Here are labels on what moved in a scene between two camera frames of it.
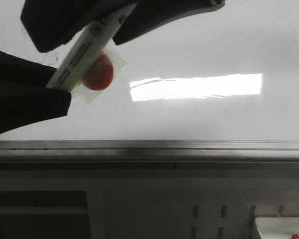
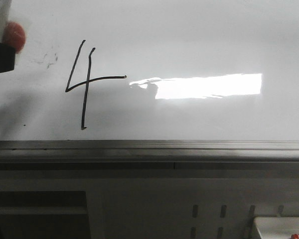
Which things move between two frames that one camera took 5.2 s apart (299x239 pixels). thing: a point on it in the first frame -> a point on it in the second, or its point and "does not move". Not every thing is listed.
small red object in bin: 296,236 does not move
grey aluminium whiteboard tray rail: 149,151 does not move
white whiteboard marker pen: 90,44 -> 0,14
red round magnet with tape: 101,68 -> 14,35
